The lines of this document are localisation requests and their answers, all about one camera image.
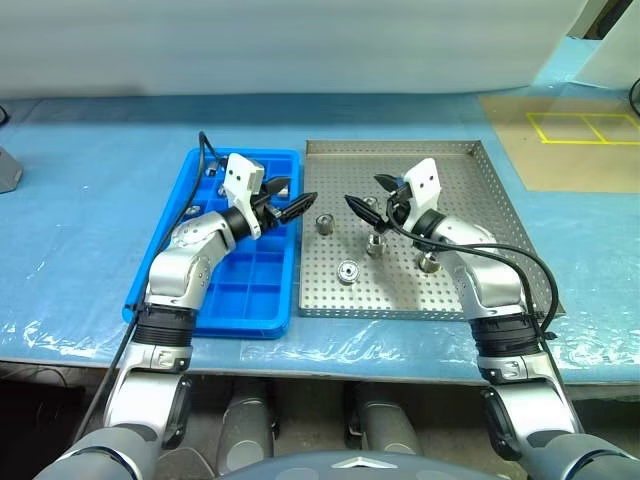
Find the grey-blue robot chest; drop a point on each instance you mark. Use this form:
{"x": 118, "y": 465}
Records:
{"x": 325, "y": 467}

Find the brown mat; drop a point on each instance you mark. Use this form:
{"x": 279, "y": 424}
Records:
{"x": 575, "y": 165}

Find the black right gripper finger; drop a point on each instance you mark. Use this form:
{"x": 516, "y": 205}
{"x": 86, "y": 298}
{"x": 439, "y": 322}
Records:
{"x": 387, "y": 182}
{"x": 367, "y": 212}

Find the blue plastic compartment tray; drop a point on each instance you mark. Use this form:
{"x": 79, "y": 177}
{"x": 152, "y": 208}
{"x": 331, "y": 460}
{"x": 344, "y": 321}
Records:
{"x": 265, "y": 280}

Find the white panel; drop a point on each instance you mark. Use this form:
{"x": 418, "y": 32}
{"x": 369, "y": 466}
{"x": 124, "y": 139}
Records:
{"x": 615, "y": 55}

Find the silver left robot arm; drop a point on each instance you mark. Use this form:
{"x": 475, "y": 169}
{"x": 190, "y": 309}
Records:
{"x": 175, "y": 270}

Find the grey perforated metal box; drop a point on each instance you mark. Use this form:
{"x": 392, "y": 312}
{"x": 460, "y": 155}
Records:
{"x": 7, "y": 175}

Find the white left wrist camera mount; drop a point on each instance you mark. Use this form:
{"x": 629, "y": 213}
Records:
{"x": 239, "y": 175}

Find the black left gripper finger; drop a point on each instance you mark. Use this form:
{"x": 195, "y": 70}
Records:
{"x": 277, "y": 185}
{"x": 297, "y": 207}

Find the blue table cover sheet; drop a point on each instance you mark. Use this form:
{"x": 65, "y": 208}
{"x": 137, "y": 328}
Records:
{"x": 75, "y": 250}

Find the dark grey rounded shape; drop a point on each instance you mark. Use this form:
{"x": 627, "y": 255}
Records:
{"x": 245, "y": 425}
{"x": 385, "y": 420}

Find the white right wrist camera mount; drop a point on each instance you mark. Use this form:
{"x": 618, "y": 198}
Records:
{"x": 425, "y": 185}

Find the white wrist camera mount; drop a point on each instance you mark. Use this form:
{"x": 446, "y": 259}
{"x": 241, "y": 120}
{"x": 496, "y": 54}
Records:
{"x": 239, "y": 175}
{"x": 425, "y": 185}

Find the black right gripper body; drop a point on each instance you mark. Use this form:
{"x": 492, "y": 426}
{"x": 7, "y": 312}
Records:
{"x": 399, "y": 200}

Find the white backdrop board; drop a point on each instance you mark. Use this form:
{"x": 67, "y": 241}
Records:
{"x": 250, "y": 45}

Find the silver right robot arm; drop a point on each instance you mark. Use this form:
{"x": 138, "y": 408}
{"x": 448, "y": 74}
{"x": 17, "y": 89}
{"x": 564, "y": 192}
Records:
{"x": 490, "y": 280}

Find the perforated metal tray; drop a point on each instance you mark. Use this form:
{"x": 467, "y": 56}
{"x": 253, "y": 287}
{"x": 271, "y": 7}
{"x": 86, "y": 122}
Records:
{"x": 350, "y": 170}

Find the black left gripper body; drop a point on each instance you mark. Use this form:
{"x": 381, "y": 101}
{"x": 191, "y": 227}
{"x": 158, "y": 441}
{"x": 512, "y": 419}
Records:
{"x": 265, "y": 212}

